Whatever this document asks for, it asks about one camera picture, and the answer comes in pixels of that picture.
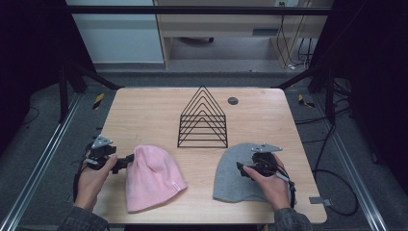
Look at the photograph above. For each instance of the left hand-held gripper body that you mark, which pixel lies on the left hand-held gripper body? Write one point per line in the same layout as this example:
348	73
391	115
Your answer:
102	150

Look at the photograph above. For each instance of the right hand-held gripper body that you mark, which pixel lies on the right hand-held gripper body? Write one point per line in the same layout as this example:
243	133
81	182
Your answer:
264	160

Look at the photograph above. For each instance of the grey knit beanie hat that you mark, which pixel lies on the grey knit beanie hat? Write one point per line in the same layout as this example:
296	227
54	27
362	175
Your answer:
231	179

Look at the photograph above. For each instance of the pink knit beanie hat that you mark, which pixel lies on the pink knit beanie hat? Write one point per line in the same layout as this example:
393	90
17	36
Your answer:
150	179

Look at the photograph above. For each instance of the person's right hand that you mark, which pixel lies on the person's right hand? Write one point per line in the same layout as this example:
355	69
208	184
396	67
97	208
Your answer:
272	189

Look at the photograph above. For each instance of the person's left hand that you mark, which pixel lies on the person's left hand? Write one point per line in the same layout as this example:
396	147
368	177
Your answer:
91	183

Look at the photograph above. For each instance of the grey round table grommet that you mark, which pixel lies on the grey round table grommet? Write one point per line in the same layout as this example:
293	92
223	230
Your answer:
233	101

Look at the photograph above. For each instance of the grey tape piece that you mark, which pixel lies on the grey tape piece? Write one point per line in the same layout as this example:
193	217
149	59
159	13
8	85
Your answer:
319	201

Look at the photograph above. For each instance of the yellow pliers on floor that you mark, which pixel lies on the yellow pliers on floor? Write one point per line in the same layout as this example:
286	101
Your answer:
303	100

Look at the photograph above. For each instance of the white cabinet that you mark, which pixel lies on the white cabinet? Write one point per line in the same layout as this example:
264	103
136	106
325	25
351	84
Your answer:
118	38

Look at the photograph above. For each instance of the dark curtain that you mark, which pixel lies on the dark curtain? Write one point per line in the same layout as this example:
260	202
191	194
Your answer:
378	64
32	48

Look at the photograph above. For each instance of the light wooden desk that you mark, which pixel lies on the light wooden desk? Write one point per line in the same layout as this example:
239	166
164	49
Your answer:
221	25

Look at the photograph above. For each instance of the aluminium floor rail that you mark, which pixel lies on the aluminium floor rail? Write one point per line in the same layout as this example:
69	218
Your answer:
352	173
38	163

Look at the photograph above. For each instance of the black frame strut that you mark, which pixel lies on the black frame strut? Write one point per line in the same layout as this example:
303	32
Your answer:
329	96
63	96

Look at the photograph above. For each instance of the black horizontal frame bar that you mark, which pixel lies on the black horizontal frame bar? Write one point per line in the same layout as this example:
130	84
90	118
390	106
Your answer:
192	10

